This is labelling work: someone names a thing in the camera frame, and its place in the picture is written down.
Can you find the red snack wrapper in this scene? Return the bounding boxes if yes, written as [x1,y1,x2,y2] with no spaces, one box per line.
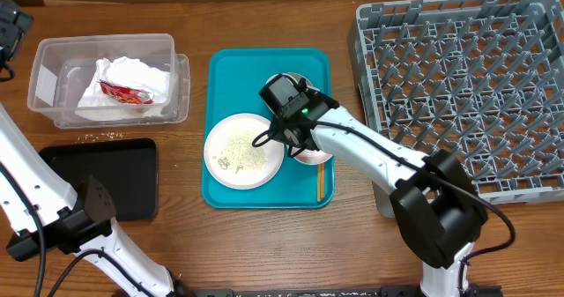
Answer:
[99,80,153,113]

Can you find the pink small bowl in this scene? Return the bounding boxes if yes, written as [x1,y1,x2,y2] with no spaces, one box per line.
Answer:
[294,150,332,165]

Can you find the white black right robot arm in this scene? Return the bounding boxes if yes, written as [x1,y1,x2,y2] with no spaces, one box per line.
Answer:
[252,73,516,296]

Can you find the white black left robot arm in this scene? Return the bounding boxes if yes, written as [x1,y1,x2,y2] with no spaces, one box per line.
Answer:
[1,110,188,296]

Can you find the clear plastic waste bin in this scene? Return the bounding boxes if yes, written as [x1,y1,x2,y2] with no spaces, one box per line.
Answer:
[27,33,190,129]

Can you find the grey dishwasher rack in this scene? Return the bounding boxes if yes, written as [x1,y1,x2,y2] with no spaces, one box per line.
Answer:
[348,0,563,204]

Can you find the white crumpled paper towel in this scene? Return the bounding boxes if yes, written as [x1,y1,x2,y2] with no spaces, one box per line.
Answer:
[76,56,170,122]

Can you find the scattered rice crumbs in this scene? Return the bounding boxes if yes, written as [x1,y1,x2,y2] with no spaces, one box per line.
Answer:
[75,131,124,144]

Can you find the black rectangular tray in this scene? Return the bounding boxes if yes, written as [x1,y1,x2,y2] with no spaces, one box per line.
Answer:
[39,138,159,221]

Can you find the teal serving tray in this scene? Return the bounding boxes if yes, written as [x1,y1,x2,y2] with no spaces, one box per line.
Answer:
[201,48,335,209]

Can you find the large white dirty plate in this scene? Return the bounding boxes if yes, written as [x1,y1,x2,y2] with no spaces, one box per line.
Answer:
[204,113,285,189]

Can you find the grey-green small bowl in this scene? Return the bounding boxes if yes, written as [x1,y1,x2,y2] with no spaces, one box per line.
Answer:
[259,72,315,115]

